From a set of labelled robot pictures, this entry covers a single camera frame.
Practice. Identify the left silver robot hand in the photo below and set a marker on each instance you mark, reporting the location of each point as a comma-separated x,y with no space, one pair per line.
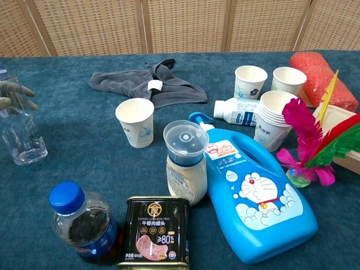
17,88

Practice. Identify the clear plastic bottle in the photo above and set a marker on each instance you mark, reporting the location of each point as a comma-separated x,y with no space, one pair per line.
22,140

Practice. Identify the white paper cup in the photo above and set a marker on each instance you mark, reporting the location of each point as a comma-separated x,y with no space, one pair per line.
135,123

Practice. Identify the paper cup dark blue flower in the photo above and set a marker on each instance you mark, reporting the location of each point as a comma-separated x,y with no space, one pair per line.
249,84

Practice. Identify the paper cup green print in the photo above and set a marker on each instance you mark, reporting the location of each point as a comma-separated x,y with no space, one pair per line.
288,81

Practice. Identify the blue carpet table mat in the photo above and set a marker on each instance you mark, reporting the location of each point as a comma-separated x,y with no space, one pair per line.
84,157

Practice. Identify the cola bottle with blue cap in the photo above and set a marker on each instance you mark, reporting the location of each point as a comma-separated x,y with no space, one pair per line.
84,225

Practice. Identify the grey cloth with white tag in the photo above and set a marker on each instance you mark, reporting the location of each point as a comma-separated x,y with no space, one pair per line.
174,90

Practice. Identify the bamboo folding screen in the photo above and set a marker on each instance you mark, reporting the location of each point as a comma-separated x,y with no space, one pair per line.
180,25

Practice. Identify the beige bottle with clear cap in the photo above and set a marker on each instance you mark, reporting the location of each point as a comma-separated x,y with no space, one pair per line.
182,174

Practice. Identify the black luncheon meat can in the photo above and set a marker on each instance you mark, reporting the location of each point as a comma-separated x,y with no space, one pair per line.
154,233

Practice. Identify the small white plastic bottle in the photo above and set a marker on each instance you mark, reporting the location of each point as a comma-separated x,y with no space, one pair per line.
236,112

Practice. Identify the stack of paper cups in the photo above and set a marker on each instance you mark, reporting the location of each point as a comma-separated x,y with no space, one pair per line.
270,123

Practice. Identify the blue Doraemon detergent bottle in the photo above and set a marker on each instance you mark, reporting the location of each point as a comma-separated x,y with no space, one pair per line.
261,202

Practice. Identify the colourful feather shuttlecock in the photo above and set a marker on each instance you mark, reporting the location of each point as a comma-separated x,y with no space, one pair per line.
303,135

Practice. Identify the red bubble wrap roll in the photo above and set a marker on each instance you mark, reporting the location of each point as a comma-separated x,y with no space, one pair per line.
317,73

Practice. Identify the beige lidded lunch box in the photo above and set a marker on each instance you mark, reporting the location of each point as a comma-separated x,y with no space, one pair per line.
337,116

